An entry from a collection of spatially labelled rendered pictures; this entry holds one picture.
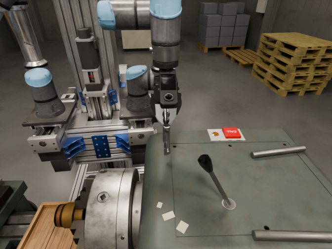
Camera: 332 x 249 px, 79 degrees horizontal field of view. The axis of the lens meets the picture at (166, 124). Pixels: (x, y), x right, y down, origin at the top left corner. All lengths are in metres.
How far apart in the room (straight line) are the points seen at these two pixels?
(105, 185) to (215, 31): 6.63
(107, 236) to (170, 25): 0.57
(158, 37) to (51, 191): 2.17
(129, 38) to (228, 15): 3.12
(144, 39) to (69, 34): 5.87
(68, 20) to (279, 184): 1.16
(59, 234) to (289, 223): 0.86
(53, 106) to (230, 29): 6.49
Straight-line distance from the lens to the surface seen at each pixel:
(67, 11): 1.24
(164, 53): 0.54
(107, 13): 0.64
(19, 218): 1.23
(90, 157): 1.38
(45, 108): 1.24
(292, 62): 4.34
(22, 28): 1.29
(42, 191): 2.54
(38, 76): 1.19
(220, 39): 7.16
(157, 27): 0.53
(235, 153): 0.77
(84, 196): 0.78
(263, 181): 0.70
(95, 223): 0.66
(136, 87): 1.10
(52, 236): 1.07
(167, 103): 0.50
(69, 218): 0.81
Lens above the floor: 1.74
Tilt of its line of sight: 34 degrees down
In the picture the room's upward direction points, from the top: straight up
